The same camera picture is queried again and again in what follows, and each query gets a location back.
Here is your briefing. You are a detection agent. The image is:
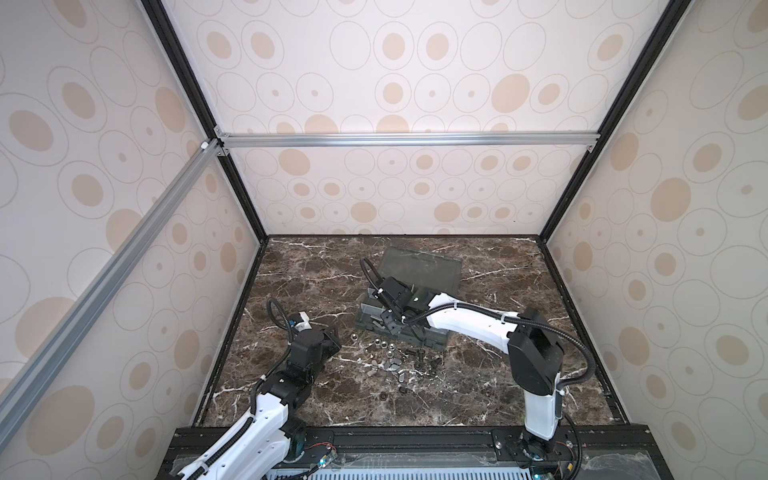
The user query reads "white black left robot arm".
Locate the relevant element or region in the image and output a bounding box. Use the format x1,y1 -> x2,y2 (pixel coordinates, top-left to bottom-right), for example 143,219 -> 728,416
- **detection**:
172,327 -> 341,479

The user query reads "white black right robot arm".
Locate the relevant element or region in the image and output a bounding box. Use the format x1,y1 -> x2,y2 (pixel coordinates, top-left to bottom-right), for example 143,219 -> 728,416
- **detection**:
370,277 -> 564,442

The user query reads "pile of screws and nuts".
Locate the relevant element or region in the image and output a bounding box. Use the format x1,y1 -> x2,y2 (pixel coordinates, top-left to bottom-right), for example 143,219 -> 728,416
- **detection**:
335,334 -> 445,394

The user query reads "clear plastic organizer box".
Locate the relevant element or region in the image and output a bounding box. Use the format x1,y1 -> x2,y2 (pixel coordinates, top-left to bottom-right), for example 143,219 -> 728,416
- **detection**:
355,246 -> 462,351

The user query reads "aluminium crossbar back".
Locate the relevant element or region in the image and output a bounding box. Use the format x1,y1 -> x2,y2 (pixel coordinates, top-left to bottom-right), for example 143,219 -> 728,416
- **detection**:
220,131 -> 600,149

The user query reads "aluminium crossbar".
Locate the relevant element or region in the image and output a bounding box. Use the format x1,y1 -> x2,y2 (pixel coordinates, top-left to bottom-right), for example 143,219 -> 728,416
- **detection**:
220,131 -> 600,149
0,139 -> 223,448

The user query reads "aluminium crossbar left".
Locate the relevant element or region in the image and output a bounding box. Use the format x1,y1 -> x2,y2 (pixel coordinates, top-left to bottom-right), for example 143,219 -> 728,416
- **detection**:
0,139 -> 223,448

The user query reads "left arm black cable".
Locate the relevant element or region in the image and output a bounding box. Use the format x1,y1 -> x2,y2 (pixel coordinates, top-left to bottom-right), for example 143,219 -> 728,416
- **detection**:
179,298 -> 301,480

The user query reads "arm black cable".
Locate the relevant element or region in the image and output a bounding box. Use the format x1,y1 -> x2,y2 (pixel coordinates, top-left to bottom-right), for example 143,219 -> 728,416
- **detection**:
179,298 -> 301,480
359,257 -> 598,480

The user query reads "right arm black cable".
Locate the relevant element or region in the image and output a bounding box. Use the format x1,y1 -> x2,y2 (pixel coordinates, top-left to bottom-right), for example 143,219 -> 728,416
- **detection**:
359,257 -> 598,480

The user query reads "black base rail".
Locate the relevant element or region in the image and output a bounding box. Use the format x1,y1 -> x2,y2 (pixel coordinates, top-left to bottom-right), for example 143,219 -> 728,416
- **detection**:
266,424 -> 672,479

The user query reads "black corner frame post left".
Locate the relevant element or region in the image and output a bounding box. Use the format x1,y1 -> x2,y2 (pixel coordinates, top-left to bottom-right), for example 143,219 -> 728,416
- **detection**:
140,0 -> 269,243

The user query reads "black corner frame post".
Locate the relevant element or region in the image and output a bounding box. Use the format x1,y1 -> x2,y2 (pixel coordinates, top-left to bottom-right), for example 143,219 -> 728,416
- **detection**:
538,0 -> 694,245
140,0 -> 269,243

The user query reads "black corner frame post right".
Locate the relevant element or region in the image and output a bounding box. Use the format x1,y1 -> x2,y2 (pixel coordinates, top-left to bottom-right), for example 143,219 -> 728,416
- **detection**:
538,0 -> 694,245

